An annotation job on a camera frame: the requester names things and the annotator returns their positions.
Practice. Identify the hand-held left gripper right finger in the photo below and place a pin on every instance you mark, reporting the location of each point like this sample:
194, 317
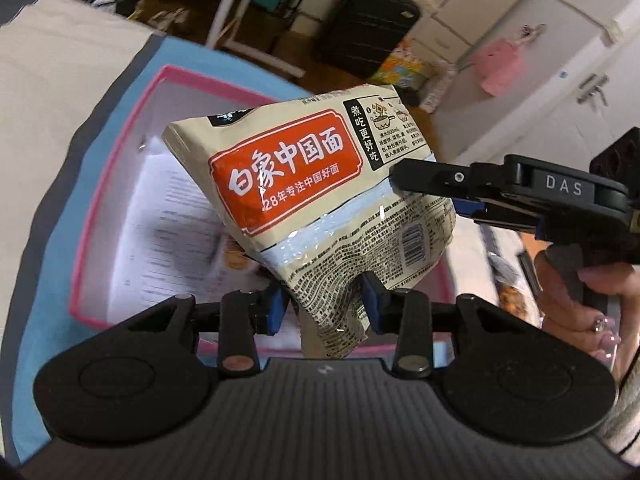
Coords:
374, 305

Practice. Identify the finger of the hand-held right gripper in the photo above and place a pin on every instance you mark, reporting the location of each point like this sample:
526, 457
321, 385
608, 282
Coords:
500, 215
440, 177

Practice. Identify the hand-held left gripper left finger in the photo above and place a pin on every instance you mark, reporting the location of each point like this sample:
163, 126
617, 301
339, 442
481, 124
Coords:
272, 310

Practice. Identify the white snack bar packet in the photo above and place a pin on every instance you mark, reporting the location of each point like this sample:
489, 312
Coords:
235, 259

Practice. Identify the beige instant noodle packet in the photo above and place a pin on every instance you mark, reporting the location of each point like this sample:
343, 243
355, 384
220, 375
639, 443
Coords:
280, 170

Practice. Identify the pink cardboard box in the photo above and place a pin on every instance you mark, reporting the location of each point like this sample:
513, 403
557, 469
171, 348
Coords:
150, 120

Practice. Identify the person's right hand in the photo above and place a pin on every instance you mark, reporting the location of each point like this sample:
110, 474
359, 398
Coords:
600, 310

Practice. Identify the white door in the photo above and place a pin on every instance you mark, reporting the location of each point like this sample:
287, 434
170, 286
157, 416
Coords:
565, 125

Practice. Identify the white paper bag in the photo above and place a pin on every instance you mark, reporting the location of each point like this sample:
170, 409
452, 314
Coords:
440, 90

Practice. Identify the colourful patterned box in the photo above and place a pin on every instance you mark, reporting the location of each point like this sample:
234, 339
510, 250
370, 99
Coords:
400, 67

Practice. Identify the pink hanging bag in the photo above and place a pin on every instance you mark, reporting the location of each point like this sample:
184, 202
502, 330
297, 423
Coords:
500, 67

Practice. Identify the printed paper sheet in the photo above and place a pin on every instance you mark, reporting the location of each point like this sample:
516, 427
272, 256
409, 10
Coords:
165, 220

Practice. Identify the black suitcase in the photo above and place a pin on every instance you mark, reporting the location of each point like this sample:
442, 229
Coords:
365, 25

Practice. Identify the white wardrobe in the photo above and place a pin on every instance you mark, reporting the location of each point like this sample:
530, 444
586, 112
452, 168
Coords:
480, 0

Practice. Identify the pair of shoes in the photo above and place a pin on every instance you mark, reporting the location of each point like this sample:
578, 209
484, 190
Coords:
165, 17

